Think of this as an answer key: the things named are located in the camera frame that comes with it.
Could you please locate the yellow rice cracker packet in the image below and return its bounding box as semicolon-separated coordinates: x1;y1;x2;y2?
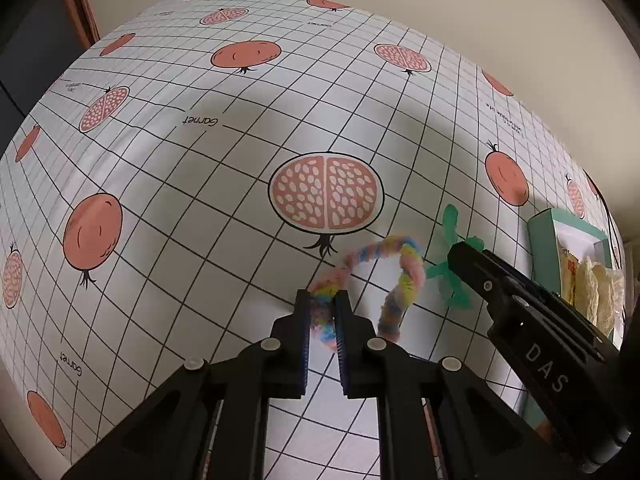
556;242;579;306

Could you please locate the orange wooden frame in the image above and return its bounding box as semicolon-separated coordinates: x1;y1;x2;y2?
63;0;101;49

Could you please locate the rainbow pipe cleaner ring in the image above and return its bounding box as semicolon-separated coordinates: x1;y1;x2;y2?
307;234;426;354

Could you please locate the teal rimmed white tray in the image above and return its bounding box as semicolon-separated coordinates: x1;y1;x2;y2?
527;208;614;299

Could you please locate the green plastic figure toy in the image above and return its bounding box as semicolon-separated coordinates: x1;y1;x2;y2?
423;202;486;311

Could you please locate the pomegranate print grid tablecloth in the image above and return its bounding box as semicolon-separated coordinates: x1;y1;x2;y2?
0;0;626;480

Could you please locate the cream lace scrunchie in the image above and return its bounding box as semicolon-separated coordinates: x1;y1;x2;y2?
574;257;625;336

